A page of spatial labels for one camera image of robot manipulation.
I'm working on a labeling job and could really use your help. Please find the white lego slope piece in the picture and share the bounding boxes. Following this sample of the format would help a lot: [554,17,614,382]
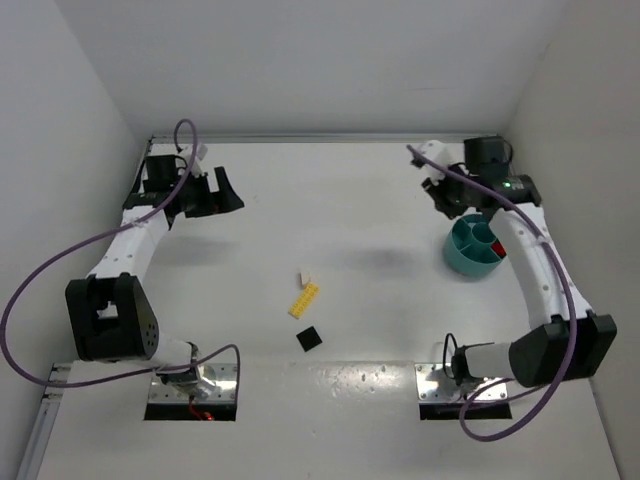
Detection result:
[298,269,311,289]

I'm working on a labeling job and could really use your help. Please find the teal divided round container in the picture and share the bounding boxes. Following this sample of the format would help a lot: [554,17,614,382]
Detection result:
[442,214,506,280]

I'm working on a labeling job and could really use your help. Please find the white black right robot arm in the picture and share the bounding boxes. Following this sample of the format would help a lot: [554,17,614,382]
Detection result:
[412,136,617,387]

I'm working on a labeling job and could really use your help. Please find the yellow long lego plate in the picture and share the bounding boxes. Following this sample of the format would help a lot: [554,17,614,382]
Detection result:
[288,283,319,319]

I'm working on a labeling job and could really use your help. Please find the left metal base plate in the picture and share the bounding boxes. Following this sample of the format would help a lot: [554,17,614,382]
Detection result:
[148,363,238,404]

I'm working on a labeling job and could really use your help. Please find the red long lego brick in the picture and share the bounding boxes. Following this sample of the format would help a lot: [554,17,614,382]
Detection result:
[491,240,506,258]

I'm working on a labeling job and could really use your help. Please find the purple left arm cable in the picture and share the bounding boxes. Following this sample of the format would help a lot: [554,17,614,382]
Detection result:
[0,118,241,390]

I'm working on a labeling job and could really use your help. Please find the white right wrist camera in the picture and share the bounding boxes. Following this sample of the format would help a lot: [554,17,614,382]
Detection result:
[409,140,454,184]

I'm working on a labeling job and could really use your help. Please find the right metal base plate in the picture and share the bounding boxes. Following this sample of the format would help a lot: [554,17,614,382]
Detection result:
[414,363,508,406]

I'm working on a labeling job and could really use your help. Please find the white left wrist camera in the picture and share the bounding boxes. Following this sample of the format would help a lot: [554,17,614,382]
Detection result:
[177,142,208,177]

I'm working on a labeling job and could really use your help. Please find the black square lego plate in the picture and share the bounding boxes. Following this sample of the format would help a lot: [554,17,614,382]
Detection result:
[296,326,323,352]

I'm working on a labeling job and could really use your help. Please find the metal base plate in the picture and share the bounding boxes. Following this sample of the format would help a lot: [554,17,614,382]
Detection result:
[414,363,508,406]
[148,363,238,404]

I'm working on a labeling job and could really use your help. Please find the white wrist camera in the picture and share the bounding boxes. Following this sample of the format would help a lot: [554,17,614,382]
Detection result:
[177,142,208,177]
[409,140,454,184]

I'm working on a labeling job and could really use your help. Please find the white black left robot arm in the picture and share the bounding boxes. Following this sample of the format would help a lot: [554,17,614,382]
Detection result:
[65,153,244,399]

